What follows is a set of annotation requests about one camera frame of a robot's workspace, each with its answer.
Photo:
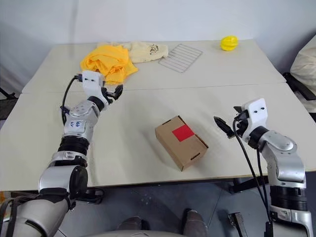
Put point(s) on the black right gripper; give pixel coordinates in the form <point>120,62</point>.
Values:
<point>239,127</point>

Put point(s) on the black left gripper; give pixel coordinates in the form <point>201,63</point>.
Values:
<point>111,97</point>

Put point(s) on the red tape patch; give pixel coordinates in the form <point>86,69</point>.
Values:
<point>183,133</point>

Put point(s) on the brown cardboard box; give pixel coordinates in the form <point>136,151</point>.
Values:
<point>182,153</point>

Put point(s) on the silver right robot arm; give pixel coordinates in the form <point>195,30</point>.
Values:
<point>284,158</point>

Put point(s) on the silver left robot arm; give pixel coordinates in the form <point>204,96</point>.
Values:
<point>79,118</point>

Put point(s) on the yellow ridged plastic item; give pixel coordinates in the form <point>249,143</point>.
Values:
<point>229,43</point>

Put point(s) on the crumpled yellow cloth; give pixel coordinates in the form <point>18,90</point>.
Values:
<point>108,59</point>

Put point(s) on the cream printed cloth bag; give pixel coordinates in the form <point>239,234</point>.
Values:
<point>145,53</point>

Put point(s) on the cream sack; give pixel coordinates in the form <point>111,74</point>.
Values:
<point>304,69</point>

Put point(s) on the black tripod leg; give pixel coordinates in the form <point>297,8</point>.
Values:
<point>7,93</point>

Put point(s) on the dark rounded robot foot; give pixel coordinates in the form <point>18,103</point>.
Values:
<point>132,223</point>
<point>195,222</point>

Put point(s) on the grey robot torso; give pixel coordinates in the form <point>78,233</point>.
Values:
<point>138,233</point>

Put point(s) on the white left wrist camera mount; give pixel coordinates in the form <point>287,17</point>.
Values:
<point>92,81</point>

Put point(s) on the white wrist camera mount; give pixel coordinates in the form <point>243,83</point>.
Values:
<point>92,81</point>
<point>256,113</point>

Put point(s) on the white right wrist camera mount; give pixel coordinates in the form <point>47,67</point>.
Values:
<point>256,113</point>

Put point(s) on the black metal frame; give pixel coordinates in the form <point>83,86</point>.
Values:
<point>296,85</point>

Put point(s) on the metal bracket on floor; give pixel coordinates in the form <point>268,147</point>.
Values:
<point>238,224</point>

